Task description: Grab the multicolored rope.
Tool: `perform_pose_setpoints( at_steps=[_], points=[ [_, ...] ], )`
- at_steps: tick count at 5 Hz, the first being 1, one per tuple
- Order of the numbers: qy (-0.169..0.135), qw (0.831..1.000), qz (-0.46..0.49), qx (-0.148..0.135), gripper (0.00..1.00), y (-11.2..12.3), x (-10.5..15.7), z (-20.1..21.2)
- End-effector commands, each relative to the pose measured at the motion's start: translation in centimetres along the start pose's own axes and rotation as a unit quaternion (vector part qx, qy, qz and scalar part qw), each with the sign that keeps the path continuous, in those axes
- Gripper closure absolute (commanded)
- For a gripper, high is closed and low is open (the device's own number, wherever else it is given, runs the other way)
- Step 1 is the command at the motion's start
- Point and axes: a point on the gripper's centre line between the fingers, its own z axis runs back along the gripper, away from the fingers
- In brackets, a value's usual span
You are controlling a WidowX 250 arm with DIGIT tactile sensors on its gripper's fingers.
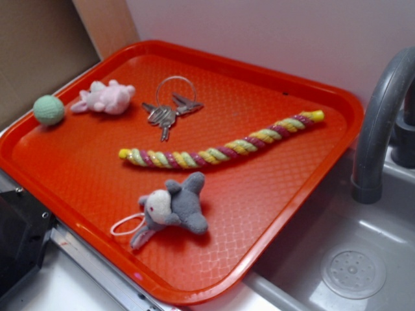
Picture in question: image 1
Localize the grey plush bunny toy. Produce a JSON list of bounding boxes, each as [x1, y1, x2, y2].
[[110, 172, 208, 250]]

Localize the multicolored twisted rope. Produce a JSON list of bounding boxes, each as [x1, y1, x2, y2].
[[118, 109, 325, 170]]

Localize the orange plastic tray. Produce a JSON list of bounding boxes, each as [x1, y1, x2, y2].
[[1, 41, 363, 306]]

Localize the pink plush bunny toy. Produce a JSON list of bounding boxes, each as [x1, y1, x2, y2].
[[71, 80, 136, 115]]

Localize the grey toy sink basin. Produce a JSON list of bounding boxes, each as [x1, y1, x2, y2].
[[244, 153, 414, 310]]

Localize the round sink drain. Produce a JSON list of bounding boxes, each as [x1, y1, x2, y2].
[[320, 244, 386, 299]]

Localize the grey toy faucet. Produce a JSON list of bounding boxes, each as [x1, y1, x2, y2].
[[351, 47, 414, 204]]

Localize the silver keys on ring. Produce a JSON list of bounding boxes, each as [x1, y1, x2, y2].
[[141, 75, 204, 142]]

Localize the brown cardboard panel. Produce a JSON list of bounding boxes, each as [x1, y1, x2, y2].
[[1, 1, 139, 128]]

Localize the green knitted ball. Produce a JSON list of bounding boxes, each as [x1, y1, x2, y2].
[[33, 95, 65, 126]]

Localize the black metal bracket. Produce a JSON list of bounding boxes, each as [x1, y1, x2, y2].
[[1, 187, 54, 301]]

